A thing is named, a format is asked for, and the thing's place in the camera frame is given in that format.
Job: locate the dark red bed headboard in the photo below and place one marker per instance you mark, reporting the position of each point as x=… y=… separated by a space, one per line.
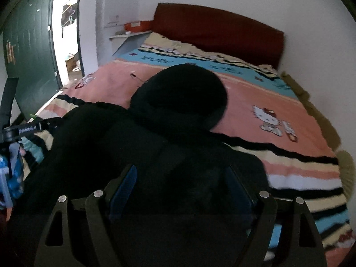
x=217 y=30

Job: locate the white wall socket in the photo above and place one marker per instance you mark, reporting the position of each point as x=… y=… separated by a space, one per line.
x=112 y=21

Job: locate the pink striped printed blanket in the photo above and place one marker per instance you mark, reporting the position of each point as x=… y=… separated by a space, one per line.
x=250 y=94

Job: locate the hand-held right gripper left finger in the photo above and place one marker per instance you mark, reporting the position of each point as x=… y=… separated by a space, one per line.
x=125 y=189

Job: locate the orange box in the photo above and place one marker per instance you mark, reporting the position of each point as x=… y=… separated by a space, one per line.
x=137 y=26

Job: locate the white wall shelf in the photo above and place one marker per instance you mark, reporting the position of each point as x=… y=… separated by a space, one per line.
x=128 y=37

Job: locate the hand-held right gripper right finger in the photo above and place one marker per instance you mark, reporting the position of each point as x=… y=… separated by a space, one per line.
x=239 y=192

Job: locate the black hooded garment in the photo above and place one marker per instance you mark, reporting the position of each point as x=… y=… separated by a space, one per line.
x=178 y=103

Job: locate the olive mattress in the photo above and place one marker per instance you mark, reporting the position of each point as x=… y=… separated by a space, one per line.
x=319 y=111

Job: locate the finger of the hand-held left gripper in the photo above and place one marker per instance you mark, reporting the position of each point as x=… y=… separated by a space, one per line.
x=9 y=103
x=50 y=123

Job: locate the green door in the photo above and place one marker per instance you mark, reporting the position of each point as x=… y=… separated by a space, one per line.
x=30 y=47

